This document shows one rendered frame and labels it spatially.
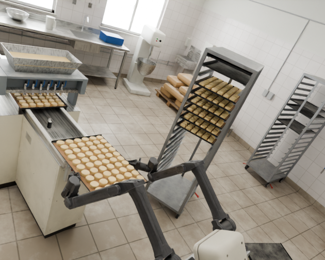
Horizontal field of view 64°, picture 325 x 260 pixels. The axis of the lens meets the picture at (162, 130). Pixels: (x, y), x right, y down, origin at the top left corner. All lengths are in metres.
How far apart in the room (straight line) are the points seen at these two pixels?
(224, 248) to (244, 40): 5.16
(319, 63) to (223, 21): 2.40
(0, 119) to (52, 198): 0.76
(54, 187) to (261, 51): 4.65
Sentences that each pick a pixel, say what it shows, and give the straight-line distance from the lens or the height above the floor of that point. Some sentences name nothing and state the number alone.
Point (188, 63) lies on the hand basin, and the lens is 6.55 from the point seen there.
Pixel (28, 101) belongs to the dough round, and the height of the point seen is 0.92.
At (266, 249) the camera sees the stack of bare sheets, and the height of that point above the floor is 0.02.
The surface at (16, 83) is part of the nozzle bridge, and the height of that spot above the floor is 1.08.
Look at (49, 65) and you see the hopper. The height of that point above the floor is 1.26.
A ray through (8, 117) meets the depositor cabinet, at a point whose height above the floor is 0.82.
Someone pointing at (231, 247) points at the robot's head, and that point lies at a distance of 1.21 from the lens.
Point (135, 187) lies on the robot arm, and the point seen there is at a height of 1.36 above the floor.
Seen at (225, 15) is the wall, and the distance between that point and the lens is 6.48.
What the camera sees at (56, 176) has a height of 0.73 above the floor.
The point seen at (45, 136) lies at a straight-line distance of 2.12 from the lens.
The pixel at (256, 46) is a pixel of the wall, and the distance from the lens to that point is 5.76.
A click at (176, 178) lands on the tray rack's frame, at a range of 3.41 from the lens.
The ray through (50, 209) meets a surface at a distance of 2.26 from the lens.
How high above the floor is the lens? 2.09
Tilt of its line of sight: 26 degrees down
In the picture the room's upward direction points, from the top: 23 degrees clockwise
